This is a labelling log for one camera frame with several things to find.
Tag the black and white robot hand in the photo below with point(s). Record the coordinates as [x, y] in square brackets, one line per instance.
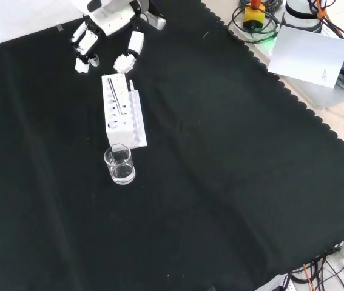
[111, 19]

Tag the clear glass rod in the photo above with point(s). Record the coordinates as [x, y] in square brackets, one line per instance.
[114, 96]

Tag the white test tube rack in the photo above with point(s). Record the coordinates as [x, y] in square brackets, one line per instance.
[118, 136]

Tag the clear tape piece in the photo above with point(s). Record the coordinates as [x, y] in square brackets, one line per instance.
[59, 27]
[211, 288]

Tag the yellow stop button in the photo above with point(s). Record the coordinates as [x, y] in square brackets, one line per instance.
[253, 16]

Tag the glass beaker with water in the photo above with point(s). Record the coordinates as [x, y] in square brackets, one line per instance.
[123, 175]

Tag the black bench cloth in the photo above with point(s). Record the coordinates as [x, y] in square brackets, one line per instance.
[220, 182]

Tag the pale board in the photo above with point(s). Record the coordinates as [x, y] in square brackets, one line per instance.
[308, 54]

